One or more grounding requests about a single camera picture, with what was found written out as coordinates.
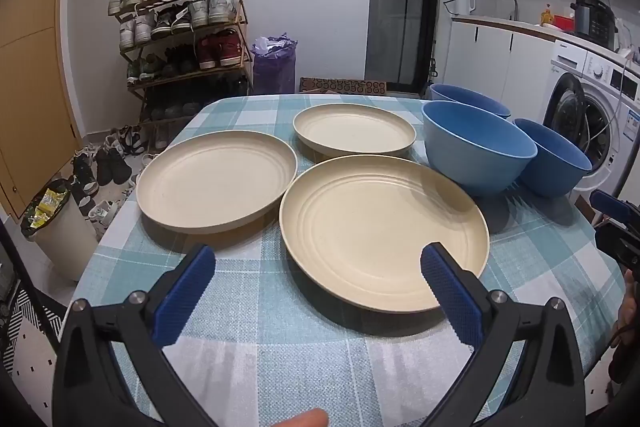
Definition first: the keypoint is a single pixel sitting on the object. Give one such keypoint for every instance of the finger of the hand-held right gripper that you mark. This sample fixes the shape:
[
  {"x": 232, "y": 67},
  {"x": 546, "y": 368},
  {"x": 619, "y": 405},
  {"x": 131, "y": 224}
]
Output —
[
  {"x": 620, "y": 244},
  {"x": 612, "y": 204}
]

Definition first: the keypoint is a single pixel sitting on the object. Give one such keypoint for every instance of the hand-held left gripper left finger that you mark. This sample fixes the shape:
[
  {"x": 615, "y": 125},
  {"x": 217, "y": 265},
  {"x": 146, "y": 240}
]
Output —
[{"x": 182, "y": 297}]

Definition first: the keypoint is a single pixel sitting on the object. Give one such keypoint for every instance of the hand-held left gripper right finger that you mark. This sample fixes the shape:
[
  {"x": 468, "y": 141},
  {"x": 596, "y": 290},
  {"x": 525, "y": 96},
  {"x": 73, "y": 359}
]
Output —
[{"x": 452, "y": 302}]

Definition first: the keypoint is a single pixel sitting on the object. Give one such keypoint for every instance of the dark blue bowl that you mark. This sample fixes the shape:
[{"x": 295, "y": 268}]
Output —
[
  {"x": 470, "y": 99},
  {"x": 555, "y": 167}
]

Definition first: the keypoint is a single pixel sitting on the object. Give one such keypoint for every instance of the beige round plate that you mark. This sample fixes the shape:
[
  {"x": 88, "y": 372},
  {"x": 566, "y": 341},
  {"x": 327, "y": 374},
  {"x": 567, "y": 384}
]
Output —
[
  {"x": 370, "y": 217},
  {"x": 215, "y": 177},
  {"x": 350, "y": 127}
]

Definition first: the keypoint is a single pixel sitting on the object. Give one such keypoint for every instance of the light blue bowl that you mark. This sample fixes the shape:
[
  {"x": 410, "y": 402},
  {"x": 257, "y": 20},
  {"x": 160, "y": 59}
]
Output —
[{"x": 470, "y": 157}]

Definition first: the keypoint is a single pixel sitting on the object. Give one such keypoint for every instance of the person's right hand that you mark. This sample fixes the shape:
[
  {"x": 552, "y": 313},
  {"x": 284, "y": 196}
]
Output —
[{"x": 631, "y": 307}]

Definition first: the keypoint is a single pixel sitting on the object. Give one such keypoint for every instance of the person's left hand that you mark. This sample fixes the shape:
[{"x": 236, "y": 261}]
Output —
[{"x": 302, "y": 419}]

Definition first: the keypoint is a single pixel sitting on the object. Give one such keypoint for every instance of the white washing machine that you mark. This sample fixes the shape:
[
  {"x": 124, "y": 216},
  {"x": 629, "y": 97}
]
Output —
[{"x": 590, "y": 117}]

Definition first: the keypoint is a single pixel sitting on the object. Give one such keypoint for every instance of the teal checkered tablecloth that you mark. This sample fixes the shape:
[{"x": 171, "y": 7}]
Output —
[{"x": 300, "y": 357}]

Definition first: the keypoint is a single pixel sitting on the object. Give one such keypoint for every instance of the white trash bin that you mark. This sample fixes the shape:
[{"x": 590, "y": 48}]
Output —
[{"x": 62, "y": 237}]

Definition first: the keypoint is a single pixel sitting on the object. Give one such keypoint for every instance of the pile of dark shoes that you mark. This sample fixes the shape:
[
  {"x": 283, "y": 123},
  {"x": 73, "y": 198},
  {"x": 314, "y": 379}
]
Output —
[{"x": 107, "y": 164}]

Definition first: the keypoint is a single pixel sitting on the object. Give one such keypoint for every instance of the black and white zigzag rug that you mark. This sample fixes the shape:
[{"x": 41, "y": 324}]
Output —
[{"x": 30, "y": 322}]

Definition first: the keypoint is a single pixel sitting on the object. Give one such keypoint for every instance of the black pressure cooker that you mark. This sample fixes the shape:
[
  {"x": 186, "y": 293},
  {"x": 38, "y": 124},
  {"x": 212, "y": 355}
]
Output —
[{"x": 595, "y": 22}]

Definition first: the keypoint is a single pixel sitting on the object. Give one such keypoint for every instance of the white base cabinets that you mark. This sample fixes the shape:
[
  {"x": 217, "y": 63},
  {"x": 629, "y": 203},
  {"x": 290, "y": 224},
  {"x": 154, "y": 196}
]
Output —
[{"x": 495, "y": 62}]

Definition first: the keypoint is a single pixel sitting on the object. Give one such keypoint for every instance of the red box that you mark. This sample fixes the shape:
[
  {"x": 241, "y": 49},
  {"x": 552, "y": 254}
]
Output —
[{"x": 564, "y": 23}]

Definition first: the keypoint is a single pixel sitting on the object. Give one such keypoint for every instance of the yellow bottle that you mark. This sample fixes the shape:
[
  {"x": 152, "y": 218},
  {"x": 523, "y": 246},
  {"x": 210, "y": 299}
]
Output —
[{"x": 546, "y": 17}]

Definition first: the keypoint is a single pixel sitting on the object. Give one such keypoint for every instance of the chrome faucet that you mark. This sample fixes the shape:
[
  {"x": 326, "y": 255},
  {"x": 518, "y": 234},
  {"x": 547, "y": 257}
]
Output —
[{"x": 515, "y": 4}]

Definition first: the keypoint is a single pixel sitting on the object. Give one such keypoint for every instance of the brown patterned cardboard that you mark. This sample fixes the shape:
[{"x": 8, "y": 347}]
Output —
[{"x": 345, "y": 86}]

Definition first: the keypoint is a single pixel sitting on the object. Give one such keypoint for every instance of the purple plastic bag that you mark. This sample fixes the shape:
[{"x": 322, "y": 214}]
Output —
[{"x": 274, "y": 67}]

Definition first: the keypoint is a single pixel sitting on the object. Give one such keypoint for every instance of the white electric kettle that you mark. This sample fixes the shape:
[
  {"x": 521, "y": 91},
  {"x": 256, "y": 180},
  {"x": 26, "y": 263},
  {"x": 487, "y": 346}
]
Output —
[{"x": 464, "y": 3}]

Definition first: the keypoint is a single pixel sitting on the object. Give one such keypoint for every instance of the yellow wooden door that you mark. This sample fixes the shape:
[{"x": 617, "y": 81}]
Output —
[{"x": 35, "y": 82}]

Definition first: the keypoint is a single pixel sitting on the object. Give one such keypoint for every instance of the wooden shoe rack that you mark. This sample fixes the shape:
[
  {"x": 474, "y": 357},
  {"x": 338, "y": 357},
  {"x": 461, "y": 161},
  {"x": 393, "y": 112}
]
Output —
[{"x": 244, "y": 32}]

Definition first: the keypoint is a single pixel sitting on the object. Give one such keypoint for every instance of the shoe rack with shoes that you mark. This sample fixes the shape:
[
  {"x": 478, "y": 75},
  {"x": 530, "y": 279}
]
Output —
[{"x": 200, "y": 12}]

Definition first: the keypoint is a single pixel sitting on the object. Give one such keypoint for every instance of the black framed glass door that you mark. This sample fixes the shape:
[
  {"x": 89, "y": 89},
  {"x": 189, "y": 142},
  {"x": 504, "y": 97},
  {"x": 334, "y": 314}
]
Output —
[{"x": 400, "y": 7}]

